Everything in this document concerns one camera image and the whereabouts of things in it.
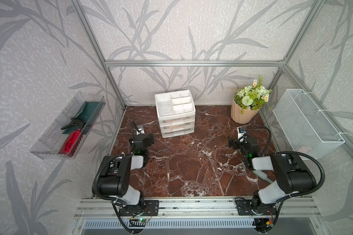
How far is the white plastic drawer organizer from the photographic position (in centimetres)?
89

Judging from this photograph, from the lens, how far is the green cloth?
0.65 m

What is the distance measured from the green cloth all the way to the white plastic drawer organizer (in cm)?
31
